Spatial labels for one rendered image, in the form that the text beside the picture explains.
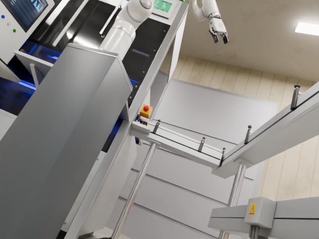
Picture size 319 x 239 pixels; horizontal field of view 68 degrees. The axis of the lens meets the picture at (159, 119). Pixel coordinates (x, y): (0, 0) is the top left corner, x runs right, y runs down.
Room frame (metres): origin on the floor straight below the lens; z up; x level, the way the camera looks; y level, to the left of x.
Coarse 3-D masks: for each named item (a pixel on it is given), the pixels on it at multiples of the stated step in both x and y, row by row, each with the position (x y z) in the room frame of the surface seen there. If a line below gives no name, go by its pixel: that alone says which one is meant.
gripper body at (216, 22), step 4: (212, 20) 1.15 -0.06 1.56; (216, 20) 1.15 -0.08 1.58; (220, 20) 1.16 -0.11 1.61; (212, 24) 1.16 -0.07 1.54; (216, 24) 1.15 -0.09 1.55; (220, 24) 1.16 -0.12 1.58; (216, 28) 1.15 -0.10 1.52; (220, 28) 1.16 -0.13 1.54; (224, 28) 1.17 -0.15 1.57; (220, 32) 1.18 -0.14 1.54; (224, 32) 1.18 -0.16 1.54
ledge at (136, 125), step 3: (132, 123) 1.58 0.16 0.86; (135, 123) 1.58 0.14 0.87; (138, 123) 1.58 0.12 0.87; (132, 126) 1.64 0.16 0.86; (135, 126) 1.62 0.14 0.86; (138, 126) 1.59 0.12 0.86; (141, 126) 1.57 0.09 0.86; (144, 126) 1.57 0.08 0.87; (138, 129) 1.66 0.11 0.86; (141, 129) 1.63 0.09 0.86; (144, 129) 1.60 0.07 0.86; (147, 129) 1.58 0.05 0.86; (144, 132) 1.67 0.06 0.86; (147, 132) 1.64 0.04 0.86
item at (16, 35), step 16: (0, 0) 1.30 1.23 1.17; (16, 0) 1.37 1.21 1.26; (32, 0) 1.45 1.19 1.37; (48, 0) 1.55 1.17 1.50; (0, 16) 1.36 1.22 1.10; (16, 16) 1.44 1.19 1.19; (32, 16) 1.52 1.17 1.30; (0, 32) 1.43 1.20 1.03; (16, 32) 1.51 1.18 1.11; (32, 32) 1.61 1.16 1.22; (0, 48) 1.50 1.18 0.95; (16, 48) 1.59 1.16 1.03
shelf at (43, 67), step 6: (18, 54) 1.26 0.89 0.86; (24, 54) 1.25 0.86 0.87; (24, 60) 1.31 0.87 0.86; (30, 60) 1.27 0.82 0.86; (36, 60) 1.24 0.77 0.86; (42, 60) 1.24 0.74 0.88; (36, 66) 1.32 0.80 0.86; (42, 66) 1.28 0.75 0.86; (48, 66) 1.25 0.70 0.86; (30, 72) 1.45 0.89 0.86; (42, 72) 1.37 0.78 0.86; (126, 102) 1.29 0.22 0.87; (126, 108) 1.36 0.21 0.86; (120, 114) 1.51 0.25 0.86; (126, 114) 1.46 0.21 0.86; (126, 120) 1.58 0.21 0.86
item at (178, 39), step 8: (64, 0) 1.69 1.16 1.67; (112, 0) 1.65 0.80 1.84; (176, 0) 1.59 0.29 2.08; (56, 8) 1.69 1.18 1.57; (176, 8) 1.59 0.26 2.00; (56, 16) 1.68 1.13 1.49; (152, 16) 1.61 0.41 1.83; (160, 16) 1.60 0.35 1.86; (48, 24) 1.68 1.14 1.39; (168, 24) 1.59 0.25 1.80; (184, 24) 1.81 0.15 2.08; (40, 32) 1.68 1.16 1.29; (32, 40) 1.69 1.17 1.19; (176, 40) 1.79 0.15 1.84; (56, 48) 1.66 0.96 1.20; (176, 48) 1.97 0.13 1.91; (176, 56) 2.20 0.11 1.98; (176, 64) 2.47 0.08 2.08; (136, 80) 1.59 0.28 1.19; (168, 80) 2.43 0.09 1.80; (128, 104) 1.60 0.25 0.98
